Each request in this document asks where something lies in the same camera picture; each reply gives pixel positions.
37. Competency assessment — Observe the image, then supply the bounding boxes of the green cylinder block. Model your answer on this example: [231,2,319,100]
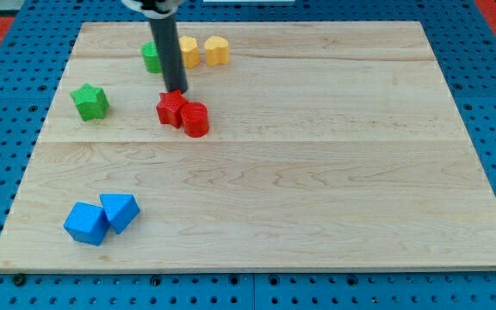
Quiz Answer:
[141,41,162,73]

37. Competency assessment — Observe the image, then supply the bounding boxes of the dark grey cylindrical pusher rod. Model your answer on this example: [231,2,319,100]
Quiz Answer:
[149,15,189,94]

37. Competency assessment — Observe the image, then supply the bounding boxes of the light wooden board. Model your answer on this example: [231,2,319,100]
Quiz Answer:
[0,22,496,274]

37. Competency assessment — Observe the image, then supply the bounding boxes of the yellow heart block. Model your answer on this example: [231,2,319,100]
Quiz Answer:
[204,36,230,66]

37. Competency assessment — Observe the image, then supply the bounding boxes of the red star block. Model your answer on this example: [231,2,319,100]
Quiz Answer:
[156,90,188,128]

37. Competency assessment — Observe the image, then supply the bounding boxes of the blue cube block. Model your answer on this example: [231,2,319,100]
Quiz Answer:
[63,201,110,246]

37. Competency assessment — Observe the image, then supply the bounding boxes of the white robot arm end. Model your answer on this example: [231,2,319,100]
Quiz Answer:
[121,0,184,19]

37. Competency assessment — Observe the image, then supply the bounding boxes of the red cylinder block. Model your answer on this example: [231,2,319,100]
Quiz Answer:
[181,102,209,138]

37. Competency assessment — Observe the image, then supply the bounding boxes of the yellow pentagon block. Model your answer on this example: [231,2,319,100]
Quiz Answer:
[179,36,201,69]

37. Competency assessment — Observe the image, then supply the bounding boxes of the green star block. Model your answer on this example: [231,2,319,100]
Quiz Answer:
[71,84,109,121]

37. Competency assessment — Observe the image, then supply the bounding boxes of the blue triangular prism block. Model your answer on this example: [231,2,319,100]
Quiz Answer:
[99,193,140,234]

